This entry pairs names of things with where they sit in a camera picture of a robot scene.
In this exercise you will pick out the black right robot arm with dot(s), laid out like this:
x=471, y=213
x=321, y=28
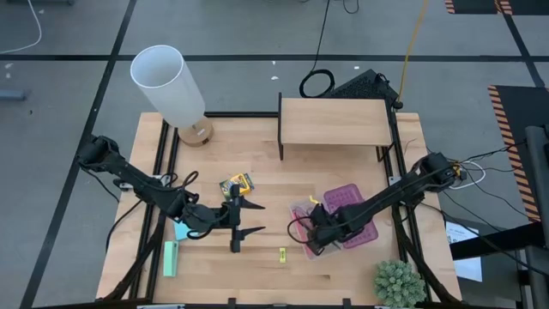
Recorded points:
x=386, y=195

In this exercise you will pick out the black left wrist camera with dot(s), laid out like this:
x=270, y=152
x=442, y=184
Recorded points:
x=199, y=219

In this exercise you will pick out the black mesh computer case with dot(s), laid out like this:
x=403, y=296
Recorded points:
x=360, y=86

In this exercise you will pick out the black mat with hazard stripes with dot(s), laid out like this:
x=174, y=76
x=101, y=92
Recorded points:
x=527, y=107
x=472, y=5

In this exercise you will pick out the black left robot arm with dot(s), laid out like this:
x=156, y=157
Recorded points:
x=137, y=182

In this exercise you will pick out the grey metal post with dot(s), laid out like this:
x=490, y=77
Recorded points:
x=536, y=171

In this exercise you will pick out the white shade wooden table lamp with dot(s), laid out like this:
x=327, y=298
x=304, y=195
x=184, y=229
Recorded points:
x=171, y=86

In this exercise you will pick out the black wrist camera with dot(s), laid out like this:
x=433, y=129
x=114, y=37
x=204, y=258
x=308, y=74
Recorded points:
x=332, y=219
x=199, y=219

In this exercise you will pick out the wooden shelf with black legs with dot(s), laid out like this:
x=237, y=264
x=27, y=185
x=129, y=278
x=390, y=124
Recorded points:
x=334, y=122

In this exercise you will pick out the purple plastic box lid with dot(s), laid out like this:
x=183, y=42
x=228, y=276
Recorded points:
x=360, y=232

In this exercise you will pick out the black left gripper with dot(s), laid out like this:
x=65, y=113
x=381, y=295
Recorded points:
x=235, y=219

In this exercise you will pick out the white paper sheet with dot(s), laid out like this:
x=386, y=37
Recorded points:
x=469, y=268

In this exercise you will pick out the green artificial plant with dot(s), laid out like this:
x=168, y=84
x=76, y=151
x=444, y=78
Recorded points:
x=399, y=285

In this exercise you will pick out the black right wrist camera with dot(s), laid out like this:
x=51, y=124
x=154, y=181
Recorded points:
x=332, y=219

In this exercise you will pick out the black metal beam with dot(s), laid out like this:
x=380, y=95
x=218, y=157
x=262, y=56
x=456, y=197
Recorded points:
x=493, y=242

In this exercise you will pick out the clear plastic pencil box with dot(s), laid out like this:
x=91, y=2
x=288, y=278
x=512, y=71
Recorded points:
x=300, y=206

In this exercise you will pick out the grey floor bar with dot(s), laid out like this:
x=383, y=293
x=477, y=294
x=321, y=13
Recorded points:
x=10, y=94

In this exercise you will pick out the yellow green crayon box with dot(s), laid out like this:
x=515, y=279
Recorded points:
x=238, y=185

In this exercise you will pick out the neon yellow eraser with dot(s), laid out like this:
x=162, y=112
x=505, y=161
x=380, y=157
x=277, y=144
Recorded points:
x=282, y=255

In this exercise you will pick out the blue sticky notes pad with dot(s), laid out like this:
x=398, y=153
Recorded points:
x=181, y=232

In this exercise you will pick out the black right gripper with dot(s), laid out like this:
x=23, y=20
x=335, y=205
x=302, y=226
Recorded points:
x=321, y=232

